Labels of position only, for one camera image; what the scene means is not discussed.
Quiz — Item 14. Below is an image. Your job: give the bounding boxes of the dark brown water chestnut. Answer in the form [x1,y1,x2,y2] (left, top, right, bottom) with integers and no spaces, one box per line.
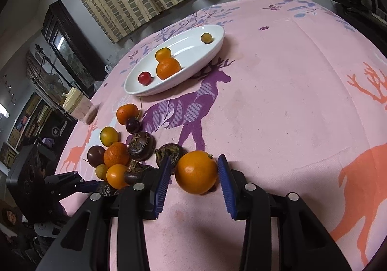
[154,143,188,175]
[127,132,156,160]
[124,161,155,186]
[96,182,119,197]

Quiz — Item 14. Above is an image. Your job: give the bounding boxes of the cluttered storage shelf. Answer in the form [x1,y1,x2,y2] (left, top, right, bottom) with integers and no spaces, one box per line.
[0,90,56,166]

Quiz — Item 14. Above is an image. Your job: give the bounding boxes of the dark red cherry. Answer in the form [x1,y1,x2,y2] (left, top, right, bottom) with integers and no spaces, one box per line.
[125,118,141,134]

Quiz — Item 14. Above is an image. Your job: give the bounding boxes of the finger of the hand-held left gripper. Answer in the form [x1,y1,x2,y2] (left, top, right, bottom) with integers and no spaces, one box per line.
[45,171,86,191]
[57,180,106,199]

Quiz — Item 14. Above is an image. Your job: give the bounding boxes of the yellow-green kumquat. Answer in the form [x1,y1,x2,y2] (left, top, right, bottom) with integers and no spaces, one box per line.
[100,126,119,147]

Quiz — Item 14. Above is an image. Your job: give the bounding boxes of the pale wooden box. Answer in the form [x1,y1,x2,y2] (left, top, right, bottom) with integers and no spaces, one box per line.
[62,88,99,125]

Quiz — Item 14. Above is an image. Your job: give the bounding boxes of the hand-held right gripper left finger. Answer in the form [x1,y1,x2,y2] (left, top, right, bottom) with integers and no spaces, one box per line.
[36,154,173,271]

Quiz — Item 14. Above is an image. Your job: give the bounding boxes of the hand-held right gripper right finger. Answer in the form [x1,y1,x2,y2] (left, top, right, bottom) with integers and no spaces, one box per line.
[218,154,353,271]

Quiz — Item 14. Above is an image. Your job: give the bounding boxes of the small orange kumquat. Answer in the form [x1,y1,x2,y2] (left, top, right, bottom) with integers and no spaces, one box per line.
[155,48,171,62]
[106,164,129,190]

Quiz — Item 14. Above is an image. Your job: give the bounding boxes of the large round orange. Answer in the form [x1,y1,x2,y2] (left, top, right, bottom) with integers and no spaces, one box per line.
[175,150,218,195]

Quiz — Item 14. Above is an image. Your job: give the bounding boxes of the small yellow kumquat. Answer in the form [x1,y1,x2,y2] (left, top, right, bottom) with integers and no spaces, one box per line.
[95,164,109,180]

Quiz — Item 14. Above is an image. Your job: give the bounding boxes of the white oval plate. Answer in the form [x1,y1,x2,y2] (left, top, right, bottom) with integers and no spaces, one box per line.
[124,25,226,96]

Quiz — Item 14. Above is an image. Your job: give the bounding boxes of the orange mandarin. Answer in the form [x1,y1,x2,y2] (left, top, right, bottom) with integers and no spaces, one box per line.
[156,58,181,80]
[103,142,130,168]
[116,104,140,125]

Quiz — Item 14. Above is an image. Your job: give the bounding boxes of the dark wooden cabinet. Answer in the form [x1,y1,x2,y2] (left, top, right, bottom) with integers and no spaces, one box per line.
[41,0,107,91]

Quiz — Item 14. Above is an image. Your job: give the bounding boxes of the pink printed blanket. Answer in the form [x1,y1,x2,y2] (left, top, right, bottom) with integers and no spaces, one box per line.
[56,0,387,271]

